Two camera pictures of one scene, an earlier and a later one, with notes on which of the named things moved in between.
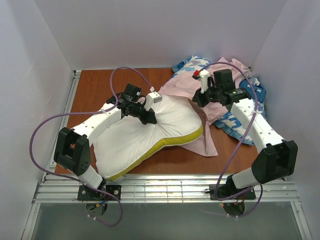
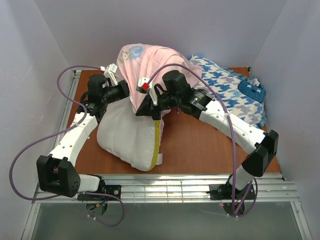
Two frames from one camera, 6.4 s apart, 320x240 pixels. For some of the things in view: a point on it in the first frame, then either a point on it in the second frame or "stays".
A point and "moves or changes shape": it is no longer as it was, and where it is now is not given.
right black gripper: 199,97 -> 152,108
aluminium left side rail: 64,121 stays
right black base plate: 226,190 stays
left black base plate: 85,193 stays
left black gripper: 148,116 -> 124,88
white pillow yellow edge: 129,142 moves or changes shape
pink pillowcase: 182,87 -> 135,61
